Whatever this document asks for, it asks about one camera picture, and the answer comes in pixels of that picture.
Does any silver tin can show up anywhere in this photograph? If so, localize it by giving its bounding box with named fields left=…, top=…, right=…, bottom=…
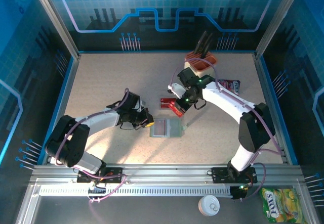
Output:
left=198, top=195, right=220, bottom=216

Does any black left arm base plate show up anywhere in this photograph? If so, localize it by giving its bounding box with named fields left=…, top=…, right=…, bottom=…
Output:
left=76, top=167, right=123, bottom=184

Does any aluminium front beam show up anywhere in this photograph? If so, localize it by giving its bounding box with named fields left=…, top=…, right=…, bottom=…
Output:
left=30, top=163, right=306, bottom=184

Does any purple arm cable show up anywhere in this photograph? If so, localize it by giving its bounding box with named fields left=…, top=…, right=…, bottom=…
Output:
left=171, top=58, right=283, bottom=202
left=53, top=87, right=127, bottom=204

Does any aluminium side rail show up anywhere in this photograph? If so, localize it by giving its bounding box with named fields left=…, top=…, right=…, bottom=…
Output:
left=42, top=53, right=82, bottom=165
left=254, top=53, right=291, bottom=164

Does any green card holder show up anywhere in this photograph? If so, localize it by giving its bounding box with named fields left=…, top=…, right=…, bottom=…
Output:
left=149, top=117, right=188, bottom=139

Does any aluminium corner post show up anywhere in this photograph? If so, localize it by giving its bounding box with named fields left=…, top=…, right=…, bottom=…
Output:
left=27, top=0, right=82, bottom=59
left=254, top=0, right=306, bottom=60

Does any white slotted cable duct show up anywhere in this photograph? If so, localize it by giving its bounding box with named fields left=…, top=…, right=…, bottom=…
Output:
left=39, top=185, right=232, bottom=197

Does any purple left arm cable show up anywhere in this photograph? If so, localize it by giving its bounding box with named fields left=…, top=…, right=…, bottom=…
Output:
left=53, top=87, right=127, bottom=204

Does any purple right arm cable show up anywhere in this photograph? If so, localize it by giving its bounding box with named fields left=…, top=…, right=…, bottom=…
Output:
left=171, top=58, right=283, bottom=202

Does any yellow green candy bag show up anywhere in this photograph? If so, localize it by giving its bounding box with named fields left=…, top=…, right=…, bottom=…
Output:
left=260, top=187, right=304, bottom=224

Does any black controller box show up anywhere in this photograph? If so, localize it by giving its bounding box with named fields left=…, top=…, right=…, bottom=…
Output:
left=230, top=183, right=250, bottom=201

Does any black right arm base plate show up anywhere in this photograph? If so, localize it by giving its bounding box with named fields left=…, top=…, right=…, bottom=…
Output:
left=211, top=167, right=258, bottom=184

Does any black handled knife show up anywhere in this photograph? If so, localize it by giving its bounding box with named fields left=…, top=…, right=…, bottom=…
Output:
left=193, top=31, right=208, bottom=56
left=198, top=32, right=214, bottom=57
left=200, top=38, right=215, bottom=60

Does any pink candy bag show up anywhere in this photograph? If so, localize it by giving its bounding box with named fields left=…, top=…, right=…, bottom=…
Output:
left=217, top=79, right=241, bottom=96

